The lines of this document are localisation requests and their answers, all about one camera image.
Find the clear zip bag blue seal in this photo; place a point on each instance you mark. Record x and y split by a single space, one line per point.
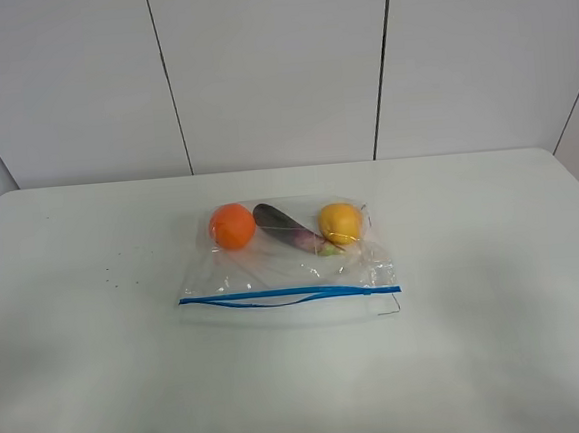
268 283

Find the yellow lemon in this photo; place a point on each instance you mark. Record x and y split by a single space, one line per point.
340 223

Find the orange fruit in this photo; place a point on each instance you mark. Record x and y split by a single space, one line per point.
232 226

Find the purple eggplant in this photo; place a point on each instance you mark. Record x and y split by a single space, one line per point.
281 227

